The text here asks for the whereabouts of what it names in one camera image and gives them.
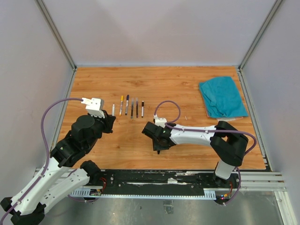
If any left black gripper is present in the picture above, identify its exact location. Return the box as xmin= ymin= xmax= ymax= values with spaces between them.
xmin=85 ymin=109 xmax=116 ymax=149

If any small white pen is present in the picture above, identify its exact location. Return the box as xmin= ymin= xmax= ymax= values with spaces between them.
xmin=112 ymin=103 xmax=115 ymax=116

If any yellow capped white marker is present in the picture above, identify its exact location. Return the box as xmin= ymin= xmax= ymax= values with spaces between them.
xmin=119 ymin=95 xmax=124 ymax=116

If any dark blue-green gel pen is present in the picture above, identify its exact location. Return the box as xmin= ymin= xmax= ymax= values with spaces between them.
xmin=130 ymin=97 xmax=134 ymax=119

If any white marker black tip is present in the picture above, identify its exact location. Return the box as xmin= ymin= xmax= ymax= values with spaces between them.
xmin=141 ymin=101 xmax=144 ymax=118

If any white marker blue end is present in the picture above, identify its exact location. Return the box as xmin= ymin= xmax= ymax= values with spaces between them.
xmin=125 ymin=95 xmax=129 ymax=115

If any purple gel pen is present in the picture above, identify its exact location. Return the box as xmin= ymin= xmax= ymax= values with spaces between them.
xmin=135 ymin=97 xmax=139 ymax=118

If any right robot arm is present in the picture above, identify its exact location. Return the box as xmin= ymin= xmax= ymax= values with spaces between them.
xmin=142 ymin=121 xmax=248 ymax=188

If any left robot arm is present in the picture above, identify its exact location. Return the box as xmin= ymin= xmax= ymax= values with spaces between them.
xmin=0 ymin=111 xmax=116 ymax=225

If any teal cloth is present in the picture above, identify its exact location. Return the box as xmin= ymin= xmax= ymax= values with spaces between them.
xmin=199 ymin=76 xmax=248 ymax=119

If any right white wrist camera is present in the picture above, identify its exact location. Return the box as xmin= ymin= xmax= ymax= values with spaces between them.
xmin=153 ymin=114 xmax=167 ymax=128

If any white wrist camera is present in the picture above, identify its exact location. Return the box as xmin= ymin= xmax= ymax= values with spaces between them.
xmin=153 ymin=114 xmax=167 ymax=128
xmin=82 ymin=97 xmax=105 ymax=118

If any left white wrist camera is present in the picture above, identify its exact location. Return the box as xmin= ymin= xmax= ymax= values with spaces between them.
xmin=82 ymin=97 xmax=105 ymax=118

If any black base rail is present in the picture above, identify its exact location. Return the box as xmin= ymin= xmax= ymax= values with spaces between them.
xmin=100 ymin=170 xmax=239 ymax=197

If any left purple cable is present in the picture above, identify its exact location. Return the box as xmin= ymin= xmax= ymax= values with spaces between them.
xmin=0 ymin=97 xmax=84 ymax=223

